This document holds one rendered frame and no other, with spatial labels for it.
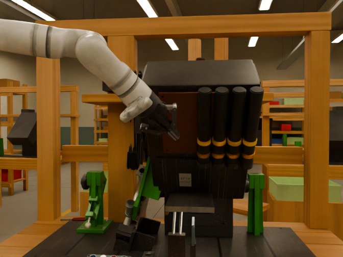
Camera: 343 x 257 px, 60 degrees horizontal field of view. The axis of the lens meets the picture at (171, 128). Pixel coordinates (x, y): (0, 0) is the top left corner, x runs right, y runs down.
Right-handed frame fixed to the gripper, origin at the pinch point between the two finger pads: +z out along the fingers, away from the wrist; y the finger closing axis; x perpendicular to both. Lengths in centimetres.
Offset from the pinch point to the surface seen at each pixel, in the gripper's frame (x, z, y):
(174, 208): 4.5, 22.2, 16.3
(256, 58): -940, 502, -5
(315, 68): -67, 52, -48
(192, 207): 4.6, 25.1, 11.3
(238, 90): -6.9, 3.0, -20.3
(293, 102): -776, 628, -34
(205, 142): -6.3, 12.8, -3.1
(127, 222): -7, 30, 46
